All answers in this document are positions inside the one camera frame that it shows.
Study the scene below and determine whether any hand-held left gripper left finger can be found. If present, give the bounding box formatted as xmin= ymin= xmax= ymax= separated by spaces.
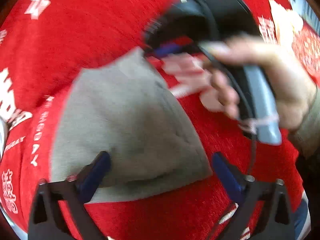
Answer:
xmin=27 ymin=151 xmax=112 ymax=240

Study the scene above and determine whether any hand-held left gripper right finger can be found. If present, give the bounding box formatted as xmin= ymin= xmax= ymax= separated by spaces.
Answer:
xmin=212 ymin=151 xmax=295 ymax=240

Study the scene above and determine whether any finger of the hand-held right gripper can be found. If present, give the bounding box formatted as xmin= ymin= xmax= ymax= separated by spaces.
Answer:
xmin=143 ymin=34 xmax=200 ymax=58

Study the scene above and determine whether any grey small garment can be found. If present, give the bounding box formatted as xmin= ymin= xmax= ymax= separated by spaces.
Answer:
xmin=50 ymin=47 xmax=213 ymax=203

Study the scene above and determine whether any person's right forearm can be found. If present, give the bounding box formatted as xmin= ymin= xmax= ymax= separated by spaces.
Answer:
xmin=287 ymin=85 xmax=320 ymax=158

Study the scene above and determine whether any person's right hand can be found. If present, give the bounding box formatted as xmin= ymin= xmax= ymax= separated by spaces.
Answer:
xmin=162 ymin=35 xmax=318 ymax=131

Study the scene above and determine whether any pale yellow cloth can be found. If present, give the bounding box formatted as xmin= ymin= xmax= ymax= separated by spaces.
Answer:
xmin=269 ymin=0 xmax=305 ymax=53

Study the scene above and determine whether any red printed blanket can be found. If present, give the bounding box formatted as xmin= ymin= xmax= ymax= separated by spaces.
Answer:
xmin=0 ymin=0 xmax=320 ymax=240

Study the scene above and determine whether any blue and white cloth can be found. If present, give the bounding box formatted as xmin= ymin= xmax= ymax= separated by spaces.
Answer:
xmin=293 ymin=197 xmax=312 ymax=236

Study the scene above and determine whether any black cable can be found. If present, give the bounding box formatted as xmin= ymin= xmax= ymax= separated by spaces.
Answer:
xmin=197 ymin=0 xmax=259 ymax=178

